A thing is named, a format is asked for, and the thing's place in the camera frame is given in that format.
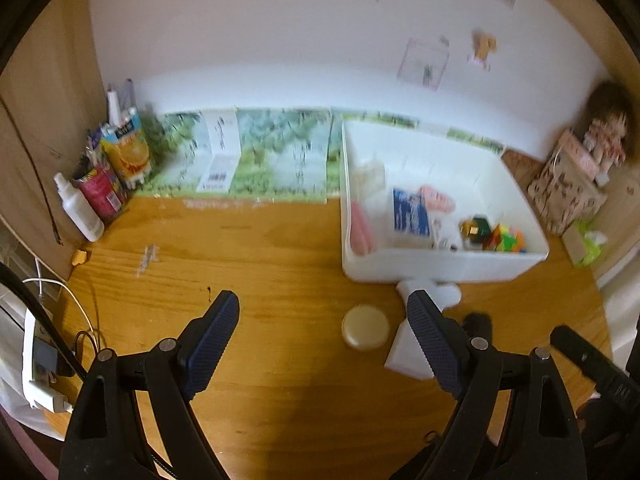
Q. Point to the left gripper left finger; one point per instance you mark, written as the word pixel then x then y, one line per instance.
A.
pixel 106 439

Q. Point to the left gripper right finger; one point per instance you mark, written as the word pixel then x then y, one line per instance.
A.
pixel 513 418

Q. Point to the round gold compact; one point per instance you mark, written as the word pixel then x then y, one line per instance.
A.
pixel 365 328

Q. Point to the colourful rubik's cube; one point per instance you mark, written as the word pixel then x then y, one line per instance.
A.
pixel 504 238

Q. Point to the green gold perfume bottle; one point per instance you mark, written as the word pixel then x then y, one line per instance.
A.
pixel 475 230

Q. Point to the white compact camera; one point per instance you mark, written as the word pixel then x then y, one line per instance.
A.
pixel 445 233

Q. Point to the blue dental floss box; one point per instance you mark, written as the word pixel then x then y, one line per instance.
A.
pixel 410 214

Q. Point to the pink correction tape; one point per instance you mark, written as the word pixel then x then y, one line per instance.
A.
pixel 436 201

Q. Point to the pink hair roller clip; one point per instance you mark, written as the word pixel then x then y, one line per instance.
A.
pixel 362 240

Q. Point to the beige envelope-shaped case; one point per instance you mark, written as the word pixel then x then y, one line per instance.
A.
pixel 368 179

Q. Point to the black power adapter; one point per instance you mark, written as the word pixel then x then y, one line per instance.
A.
pixel 478 325

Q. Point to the white power strip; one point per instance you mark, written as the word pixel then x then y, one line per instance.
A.
pixel 39 365

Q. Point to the white square charger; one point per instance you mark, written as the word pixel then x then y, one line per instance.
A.
pixel 406 356

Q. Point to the green tissue pack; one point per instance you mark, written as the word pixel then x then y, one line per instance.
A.
pixel 582 243

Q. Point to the beige letter print bag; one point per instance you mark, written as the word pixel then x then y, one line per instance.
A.
pixel 562 193

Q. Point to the white spray bottle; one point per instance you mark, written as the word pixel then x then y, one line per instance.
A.
pixel 78 209

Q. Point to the white plastic storage bin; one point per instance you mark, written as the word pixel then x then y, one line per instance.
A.
pixel 476 179

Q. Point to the pink round box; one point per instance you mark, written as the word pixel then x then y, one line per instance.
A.
pixel 577 153

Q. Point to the brown haired doll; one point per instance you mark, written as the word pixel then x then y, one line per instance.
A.
pixel 609 139

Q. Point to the pink can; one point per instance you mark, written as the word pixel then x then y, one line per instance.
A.
pixel 103 190

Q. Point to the orange juice carton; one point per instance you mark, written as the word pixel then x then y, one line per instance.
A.
pixel 127 149

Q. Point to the green leaf print board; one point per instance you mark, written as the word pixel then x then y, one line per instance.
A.
pixel 278 154

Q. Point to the pony wall sticker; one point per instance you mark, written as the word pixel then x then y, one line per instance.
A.
pixel 484 44

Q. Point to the pink framed wall drawing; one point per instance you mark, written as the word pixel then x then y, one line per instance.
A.
pixel 423 65

